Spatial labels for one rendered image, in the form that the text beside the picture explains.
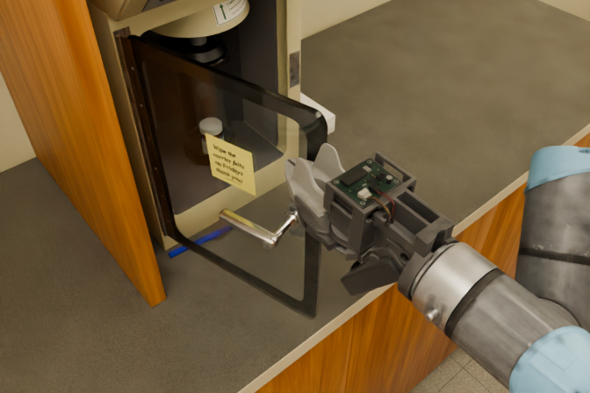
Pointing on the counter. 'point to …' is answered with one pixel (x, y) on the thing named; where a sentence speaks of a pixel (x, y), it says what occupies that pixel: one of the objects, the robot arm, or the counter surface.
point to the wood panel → (71, 104)
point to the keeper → (294, 68)
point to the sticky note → (231, 164)
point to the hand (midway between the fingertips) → (295, 172)
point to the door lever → (258, 227)
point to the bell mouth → (207, 20)
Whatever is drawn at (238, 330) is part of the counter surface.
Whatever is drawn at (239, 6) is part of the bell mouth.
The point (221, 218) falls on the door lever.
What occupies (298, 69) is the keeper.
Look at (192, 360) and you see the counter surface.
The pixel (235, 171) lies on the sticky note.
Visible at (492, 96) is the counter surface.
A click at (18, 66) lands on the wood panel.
